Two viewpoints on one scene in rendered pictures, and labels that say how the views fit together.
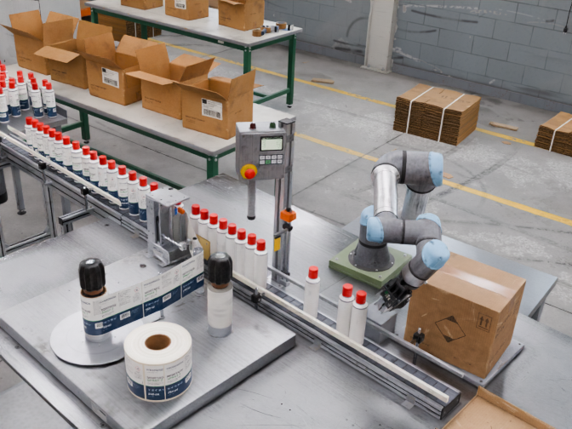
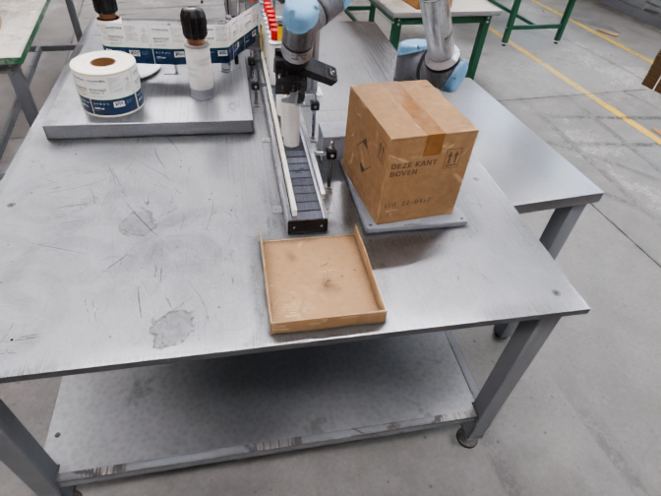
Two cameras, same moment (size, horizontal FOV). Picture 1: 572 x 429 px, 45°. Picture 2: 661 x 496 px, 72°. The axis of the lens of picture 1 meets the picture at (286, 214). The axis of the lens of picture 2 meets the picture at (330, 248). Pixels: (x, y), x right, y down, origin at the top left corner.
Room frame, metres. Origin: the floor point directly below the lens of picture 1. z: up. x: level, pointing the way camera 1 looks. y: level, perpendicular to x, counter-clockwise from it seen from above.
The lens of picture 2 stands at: (0.89, -1.12, 1.66)
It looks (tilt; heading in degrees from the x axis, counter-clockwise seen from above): 43 degrees down; 34
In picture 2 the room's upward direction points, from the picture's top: 5 degrees clockwise
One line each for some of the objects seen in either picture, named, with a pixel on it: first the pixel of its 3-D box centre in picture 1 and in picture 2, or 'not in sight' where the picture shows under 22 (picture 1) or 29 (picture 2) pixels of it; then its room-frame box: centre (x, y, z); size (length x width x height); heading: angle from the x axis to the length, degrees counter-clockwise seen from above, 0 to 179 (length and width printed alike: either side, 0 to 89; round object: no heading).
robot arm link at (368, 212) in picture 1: (376, 224); (413, 59); (2.43, -0.36, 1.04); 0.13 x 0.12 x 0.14; 85
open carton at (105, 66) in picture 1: (118, 68); not in sight; (4.52, 1.16, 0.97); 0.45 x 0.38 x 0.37; 147
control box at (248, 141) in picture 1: (260, 151); not in sight; (2.31, 0.10, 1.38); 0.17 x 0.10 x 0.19; 103
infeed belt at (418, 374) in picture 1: (261, 292); (276, 90); (2.17, 0.08, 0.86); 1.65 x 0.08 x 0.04; 48
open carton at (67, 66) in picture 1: (75, 55); not in sight; (4.77, 1.53, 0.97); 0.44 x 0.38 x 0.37; 149
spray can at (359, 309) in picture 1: (358, 317); (291, 115); (1.88, -0.26, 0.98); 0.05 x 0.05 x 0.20
